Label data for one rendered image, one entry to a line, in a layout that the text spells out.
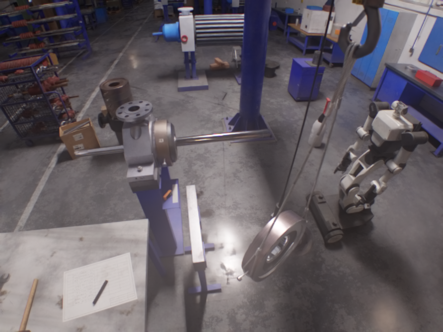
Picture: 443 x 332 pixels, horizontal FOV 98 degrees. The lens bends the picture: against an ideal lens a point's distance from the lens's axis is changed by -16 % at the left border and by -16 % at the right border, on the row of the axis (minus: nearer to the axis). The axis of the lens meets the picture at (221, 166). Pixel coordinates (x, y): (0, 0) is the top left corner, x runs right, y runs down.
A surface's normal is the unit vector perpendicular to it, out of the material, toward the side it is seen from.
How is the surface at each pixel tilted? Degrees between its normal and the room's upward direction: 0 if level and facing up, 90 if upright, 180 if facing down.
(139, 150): 45
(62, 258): 0
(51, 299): 0
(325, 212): 0
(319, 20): 90
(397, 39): 90
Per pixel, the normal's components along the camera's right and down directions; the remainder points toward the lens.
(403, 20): 0.14, 0.68
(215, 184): 0.00, -0.73
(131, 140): 0.11, -0.03
